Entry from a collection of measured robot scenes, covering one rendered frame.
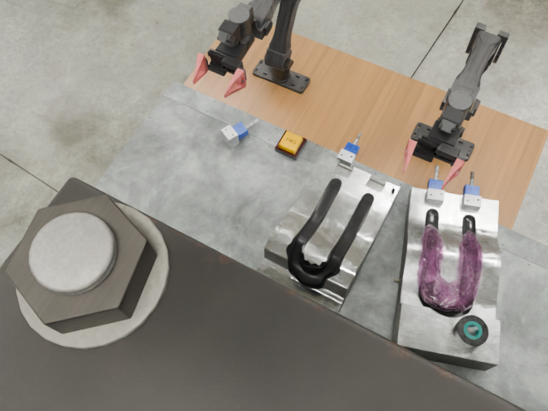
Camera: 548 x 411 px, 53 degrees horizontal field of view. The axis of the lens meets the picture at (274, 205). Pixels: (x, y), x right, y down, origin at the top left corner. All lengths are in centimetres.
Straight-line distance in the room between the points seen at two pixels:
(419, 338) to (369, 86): 91
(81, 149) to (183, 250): 258
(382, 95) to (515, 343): 91
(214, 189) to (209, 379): 143
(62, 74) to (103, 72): 23
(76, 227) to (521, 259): 155
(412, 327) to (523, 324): 36
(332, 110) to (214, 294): 157
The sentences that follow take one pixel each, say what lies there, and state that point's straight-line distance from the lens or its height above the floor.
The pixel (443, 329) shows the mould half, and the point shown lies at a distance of 157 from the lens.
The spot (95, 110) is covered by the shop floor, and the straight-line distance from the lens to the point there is 310.
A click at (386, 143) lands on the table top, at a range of 189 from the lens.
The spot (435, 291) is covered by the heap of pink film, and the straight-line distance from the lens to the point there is 161.
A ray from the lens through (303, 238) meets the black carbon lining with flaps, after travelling 159.
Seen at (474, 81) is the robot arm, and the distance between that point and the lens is 153.
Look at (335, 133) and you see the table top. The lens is 189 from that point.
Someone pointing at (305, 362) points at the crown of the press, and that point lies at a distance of 40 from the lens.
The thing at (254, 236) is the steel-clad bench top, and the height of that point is 80.
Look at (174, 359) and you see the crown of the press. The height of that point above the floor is 201.
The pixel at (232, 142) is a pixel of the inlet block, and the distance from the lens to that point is 185.
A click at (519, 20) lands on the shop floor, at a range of 349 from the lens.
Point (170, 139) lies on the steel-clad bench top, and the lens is 193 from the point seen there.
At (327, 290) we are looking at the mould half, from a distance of 160.
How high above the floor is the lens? 240
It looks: 65 degrees down
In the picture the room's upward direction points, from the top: 6 degrees counter-clockwise
